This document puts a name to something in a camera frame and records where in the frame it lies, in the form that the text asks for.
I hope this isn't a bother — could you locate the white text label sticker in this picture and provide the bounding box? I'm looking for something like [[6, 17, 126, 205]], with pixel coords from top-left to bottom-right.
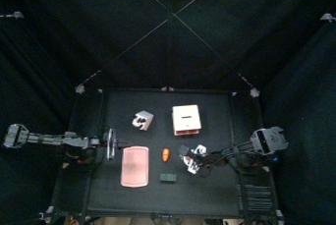
[[242, 183, 274, 214]]

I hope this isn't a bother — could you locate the orange salmon sushi toy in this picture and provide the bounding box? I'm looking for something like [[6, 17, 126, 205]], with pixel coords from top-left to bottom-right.
[[161, 147, 172, 163]]

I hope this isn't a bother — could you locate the grey white cube toy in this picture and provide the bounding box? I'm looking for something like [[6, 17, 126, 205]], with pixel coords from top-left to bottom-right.
[[130, 110, 154, 132]]

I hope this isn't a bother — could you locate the pink rectangular plate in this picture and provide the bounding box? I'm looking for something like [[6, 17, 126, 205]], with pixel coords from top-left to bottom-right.
[[120, 145, 150, 189]]

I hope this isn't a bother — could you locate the dark green block toy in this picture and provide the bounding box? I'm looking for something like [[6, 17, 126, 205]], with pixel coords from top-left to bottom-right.
[[158, 173, 178, 184]]

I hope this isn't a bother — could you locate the white box with red base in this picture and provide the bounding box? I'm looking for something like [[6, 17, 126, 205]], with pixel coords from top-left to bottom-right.
[[170, 104, 204, 137]]

